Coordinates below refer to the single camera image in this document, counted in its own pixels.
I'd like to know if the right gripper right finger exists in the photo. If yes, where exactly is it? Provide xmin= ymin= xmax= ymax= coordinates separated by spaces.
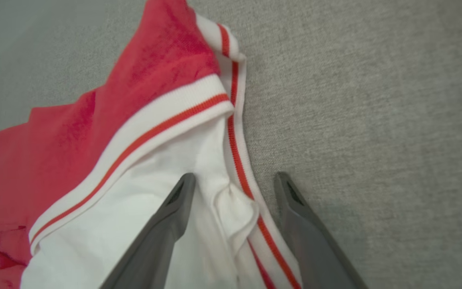
xmin=274 ymin=171 xmax=369 ymax=289

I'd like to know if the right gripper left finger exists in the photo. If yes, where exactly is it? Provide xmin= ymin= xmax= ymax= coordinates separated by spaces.
xmin=101 ymin=173 xmax=197 ymax=289

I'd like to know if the red and white jersey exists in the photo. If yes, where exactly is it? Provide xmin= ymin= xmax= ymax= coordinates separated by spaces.
xmin=0 ymin=0 xmax=304 ymax=289

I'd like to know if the grey fabric sofa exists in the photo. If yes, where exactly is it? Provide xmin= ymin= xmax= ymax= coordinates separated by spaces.
xmin=0 ymin=0 xmax=462 ymax=289

